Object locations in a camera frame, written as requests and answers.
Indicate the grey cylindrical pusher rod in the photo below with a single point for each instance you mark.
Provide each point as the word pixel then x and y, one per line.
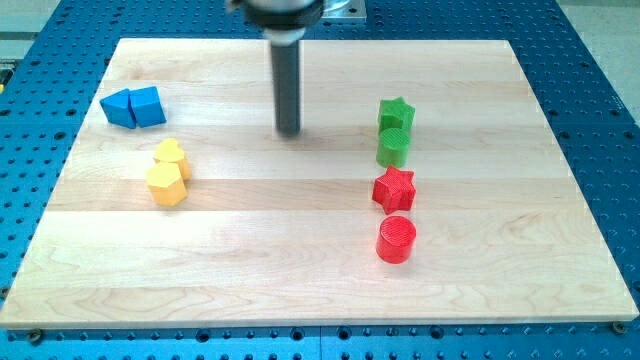
pixel 285 61

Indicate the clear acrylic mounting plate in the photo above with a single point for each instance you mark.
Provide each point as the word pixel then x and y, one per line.
pixel 344 11

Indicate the green star block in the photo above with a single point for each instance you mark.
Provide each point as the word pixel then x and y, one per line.
pixel 395 113

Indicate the green cylinder block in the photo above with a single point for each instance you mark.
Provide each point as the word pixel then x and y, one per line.
pixel 393 147

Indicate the blue cube block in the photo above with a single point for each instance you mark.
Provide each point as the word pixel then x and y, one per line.
pixel 146 106

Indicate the yellow heart block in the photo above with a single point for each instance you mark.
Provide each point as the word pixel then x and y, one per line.
pixel 170 151

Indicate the red star block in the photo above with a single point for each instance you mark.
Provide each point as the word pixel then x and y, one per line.
pixel 394 190

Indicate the yellow hexagon block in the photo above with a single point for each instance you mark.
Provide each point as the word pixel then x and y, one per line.
pixel 166 184

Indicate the light wooden board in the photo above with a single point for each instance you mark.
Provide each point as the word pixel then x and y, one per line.
pixel 281 232

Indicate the blue triangular block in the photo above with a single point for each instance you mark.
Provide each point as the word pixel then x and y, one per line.
pixel 117 110

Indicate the red cylinder block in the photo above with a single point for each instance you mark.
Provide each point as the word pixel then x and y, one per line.
pixel 396 237

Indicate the left board clamp screw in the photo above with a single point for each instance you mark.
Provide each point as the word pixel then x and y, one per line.
pixel 34 336

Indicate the board clamp screw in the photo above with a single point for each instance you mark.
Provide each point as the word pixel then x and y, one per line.
pixel 618 328
pixel 34 336

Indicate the right board clamp screw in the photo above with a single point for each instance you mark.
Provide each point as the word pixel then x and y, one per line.
pixel 618 328

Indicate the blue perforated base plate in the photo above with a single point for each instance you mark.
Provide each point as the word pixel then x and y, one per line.
pixel 50 92

